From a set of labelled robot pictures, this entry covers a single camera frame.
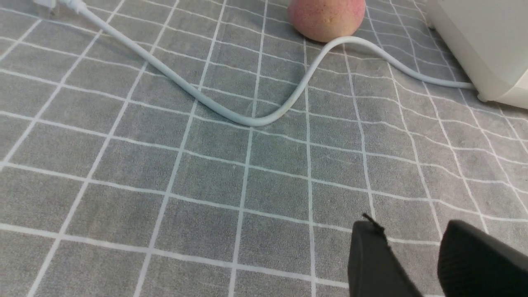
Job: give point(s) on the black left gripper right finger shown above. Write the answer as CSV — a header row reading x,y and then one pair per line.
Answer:
x,y
472,263

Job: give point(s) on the pink peach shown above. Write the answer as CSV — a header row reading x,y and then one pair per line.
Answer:
x,y
325,20

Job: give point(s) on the white toaster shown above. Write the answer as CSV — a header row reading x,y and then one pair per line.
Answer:
x,y
489,39

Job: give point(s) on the grey checked tablecloth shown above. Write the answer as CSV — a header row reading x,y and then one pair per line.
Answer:
x,y
116,183

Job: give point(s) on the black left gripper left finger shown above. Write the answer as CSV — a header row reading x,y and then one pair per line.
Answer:
x,y
373,269

